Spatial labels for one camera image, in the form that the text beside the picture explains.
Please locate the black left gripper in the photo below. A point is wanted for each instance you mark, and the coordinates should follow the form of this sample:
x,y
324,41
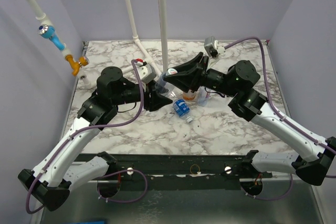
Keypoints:
x,y
156,100

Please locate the blue label Pocari bottle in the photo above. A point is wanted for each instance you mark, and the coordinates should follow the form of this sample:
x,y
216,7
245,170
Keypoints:
x,y
182,110

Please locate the yellow plastic faucet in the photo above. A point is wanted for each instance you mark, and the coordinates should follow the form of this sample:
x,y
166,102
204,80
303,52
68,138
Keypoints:
x,y
76,65

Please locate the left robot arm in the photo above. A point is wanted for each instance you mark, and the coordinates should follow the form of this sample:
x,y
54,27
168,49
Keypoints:
x,y
53,179

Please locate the orange tea bottle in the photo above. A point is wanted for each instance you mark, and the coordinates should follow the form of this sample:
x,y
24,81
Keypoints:
x,y
189,96

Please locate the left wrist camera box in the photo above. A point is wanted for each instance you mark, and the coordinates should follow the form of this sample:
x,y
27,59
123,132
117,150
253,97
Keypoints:
x,y
146,73

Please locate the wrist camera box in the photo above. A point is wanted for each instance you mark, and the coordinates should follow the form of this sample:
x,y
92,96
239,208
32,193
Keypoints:
x,y
210,46
146,73

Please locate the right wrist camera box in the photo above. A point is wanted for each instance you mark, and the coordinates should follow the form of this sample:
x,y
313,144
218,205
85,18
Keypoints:
x,y
210,46

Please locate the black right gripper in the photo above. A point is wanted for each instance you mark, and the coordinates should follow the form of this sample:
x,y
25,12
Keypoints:
x,y
199,74

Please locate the blue plastic faucet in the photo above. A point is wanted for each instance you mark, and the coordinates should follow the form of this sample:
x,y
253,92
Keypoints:
x,y
48,32

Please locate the white vertical pole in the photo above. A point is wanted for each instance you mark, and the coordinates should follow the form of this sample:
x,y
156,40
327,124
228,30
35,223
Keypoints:
x,y
163,31

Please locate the clear blue-tinted plastic bottle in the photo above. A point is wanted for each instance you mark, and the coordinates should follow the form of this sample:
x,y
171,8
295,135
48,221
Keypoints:
x,y
164,88

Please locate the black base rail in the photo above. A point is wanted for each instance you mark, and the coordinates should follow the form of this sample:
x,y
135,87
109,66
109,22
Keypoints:
x,y
180,172

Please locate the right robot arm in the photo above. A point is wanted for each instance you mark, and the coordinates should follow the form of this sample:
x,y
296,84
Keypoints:
x,y
313,154

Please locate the blue object at bottom edge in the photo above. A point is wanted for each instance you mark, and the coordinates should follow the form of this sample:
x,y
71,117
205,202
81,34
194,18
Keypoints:
x,y
97,222

